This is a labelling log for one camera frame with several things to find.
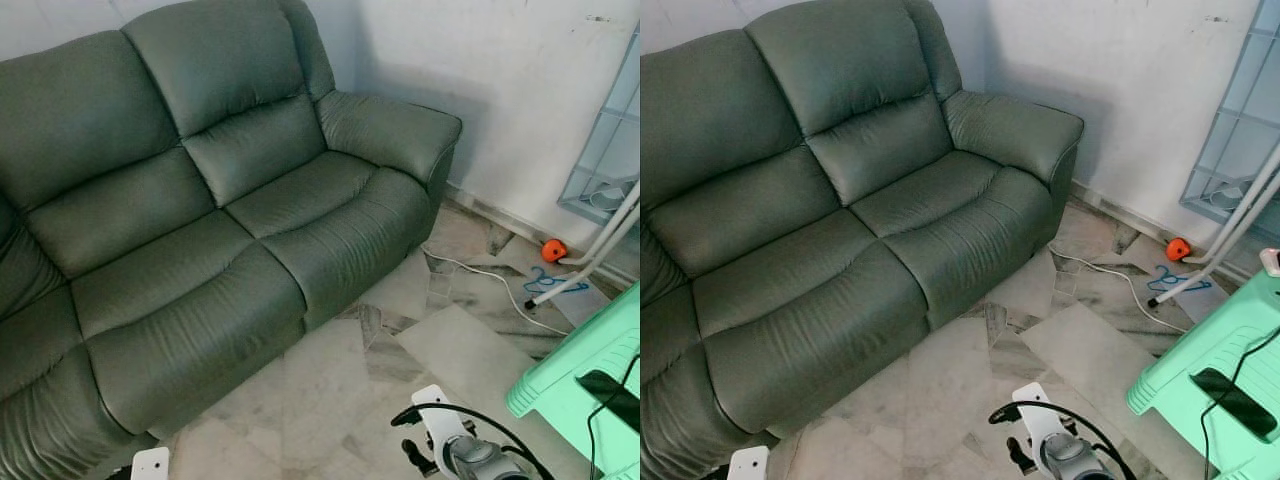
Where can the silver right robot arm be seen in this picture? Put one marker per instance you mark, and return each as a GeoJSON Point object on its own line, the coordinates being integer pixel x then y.
{"type": "Point", "coordinates": [480, 462]}
{"type": "Point", "coordinates": [1075, 460]}

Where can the dark green leather sofa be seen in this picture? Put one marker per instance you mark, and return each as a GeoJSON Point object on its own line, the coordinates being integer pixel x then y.
{"type": "Point", "coordinates": [850, 200]}
{"type": "Point", "coordinates": [200, 200]}

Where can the mint green plastic table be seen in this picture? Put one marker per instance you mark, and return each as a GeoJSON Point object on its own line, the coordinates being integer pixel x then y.
{"type": "Point", "coordinates": [560, 390]}
{"type": "Point", "coordinates": [1180, 380]}

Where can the black smartphone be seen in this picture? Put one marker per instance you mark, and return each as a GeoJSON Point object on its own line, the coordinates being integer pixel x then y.
{"type": "Point", "coordinates": [1235, 400]}
{"type": "Point", "coordinates": [612, 395]}

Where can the grey sheet with blue scribble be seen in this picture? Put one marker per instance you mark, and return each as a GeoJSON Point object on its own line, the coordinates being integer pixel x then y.
{"type": "Point", "coordinates": [1200, 295]}
{"type": "Point", "coordinates": [580, 300]}

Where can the small orange round object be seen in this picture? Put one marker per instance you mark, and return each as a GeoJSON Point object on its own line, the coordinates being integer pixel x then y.
{"type": "Point", "coordinates": [554, 250]}
{"type": "Point", "coordinates": [1178, 248]}

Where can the white metal tube rack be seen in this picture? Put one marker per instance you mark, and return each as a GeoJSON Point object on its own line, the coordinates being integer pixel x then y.
{"type": "Point", "coordinates": [607, 245]}
{"type": "Point", "coordinates": [1215, 255]}

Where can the small pink white object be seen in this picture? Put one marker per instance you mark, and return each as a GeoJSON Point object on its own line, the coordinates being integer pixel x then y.
{"type": "Point", "coordinates": [1270, 262]}

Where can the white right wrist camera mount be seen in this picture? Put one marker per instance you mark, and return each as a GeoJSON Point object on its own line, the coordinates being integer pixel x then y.
{"type": "Point", "coordinates": [1045, 425]}
{"type": "Point", "coordinates": [440, 425]}

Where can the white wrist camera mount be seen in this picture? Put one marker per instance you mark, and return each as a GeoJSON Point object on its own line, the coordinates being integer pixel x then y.
{"type": "Point", "coordinates": [150, 465]}
{"type": "Point", "coordinates": [440, 425]}
{"type": "Point", "coordinates": [748, 465]}
{"type": "Point", "coordinates": [1045, 425]}

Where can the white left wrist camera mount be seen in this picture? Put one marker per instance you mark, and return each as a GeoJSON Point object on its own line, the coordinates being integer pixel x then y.
{"type": "Point", "coordinates": [150, 465]}
{"type": "Point", "coordinates": [748, 465]}

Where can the light blue grid frame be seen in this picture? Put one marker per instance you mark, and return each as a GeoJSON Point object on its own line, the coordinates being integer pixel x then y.
{"type": "Point", "coordinates": [610, 165]}
{"type": "Point", "coordinates": [1225, 120]}

